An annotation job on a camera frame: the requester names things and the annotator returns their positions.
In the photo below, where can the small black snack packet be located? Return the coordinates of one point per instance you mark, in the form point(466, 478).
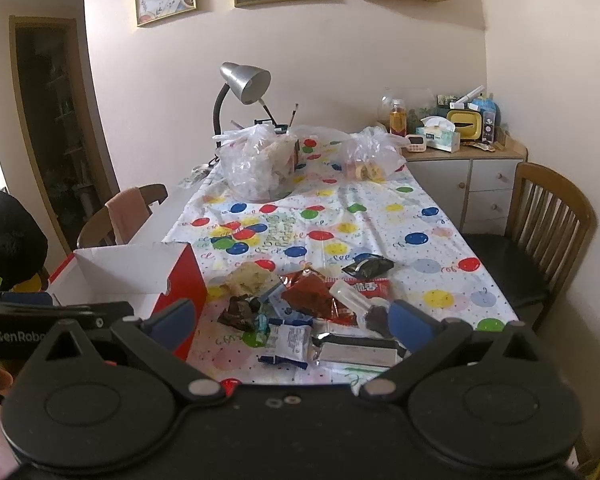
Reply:
point(368, 267)

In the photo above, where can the small clear plastic bag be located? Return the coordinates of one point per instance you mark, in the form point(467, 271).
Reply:
point(372, 154)

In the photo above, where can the orange juice bottle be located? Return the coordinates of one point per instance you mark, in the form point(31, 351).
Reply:
point(398, 118)

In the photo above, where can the white drawer cabinet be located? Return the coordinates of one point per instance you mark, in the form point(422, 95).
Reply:
point(473, 187)

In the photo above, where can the pink cloth on chair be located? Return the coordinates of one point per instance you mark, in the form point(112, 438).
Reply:
point(127, 212)

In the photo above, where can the large clear plastic bag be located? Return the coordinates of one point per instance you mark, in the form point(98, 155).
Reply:
point(258, 164)

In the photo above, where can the orange Oreo snack bag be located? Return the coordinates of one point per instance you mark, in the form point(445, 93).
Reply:
point(307, 292)

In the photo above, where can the red and white cardboard box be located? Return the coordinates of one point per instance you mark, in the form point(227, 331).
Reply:
point(149, 277)

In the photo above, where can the silver desk lamp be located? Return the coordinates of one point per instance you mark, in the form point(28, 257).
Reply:
point(248, 83)

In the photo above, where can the wooden chair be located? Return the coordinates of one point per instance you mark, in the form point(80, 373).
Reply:
point(549, 222)
point(98, 231)

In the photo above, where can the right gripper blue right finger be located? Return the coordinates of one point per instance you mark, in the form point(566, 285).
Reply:
point(431, 344)

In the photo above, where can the right wooden chair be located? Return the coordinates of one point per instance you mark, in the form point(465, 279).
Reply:
point(549, 222)

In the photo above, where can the red lion snack bag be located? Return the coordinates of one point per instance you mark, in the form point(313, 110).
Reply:
point(370, 289)

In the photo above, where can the silver foil snack pack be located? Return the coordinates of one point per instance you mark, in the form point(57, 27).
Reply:
point(334, 349)

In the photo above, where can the polka dot party tablecloth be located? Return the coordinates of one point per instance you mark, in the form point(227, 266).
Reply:
point(328, 221)

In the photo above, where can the clear tray dark cookie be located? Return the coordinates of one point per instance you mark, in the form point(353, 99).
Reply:
point(371, 313)

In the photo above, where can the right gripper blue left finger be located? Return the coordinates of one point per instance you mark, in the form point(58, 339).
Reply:
point(149, 345)

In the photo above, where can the tissue box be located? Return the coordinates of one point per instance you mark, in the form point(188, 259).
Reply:
point(440, 134)

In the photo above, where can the black jacket on chair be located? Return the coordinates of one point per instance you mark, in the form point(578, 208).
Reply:
point(23, 245)

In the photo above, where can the dark brown candy wrapper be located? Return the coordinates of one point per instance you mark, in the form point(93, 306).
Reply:
point(241, 313)

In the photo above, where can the blue white snack packet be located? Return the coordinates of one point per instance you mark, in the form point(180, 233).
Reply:
point(287, 345)

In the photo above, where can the left wooden chair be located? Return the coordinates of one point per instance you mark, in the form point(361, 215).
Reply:
point(98, 231)

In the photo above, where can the beige snack bag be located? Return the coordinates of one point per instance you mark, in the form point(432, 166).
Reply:
point(251, 280)

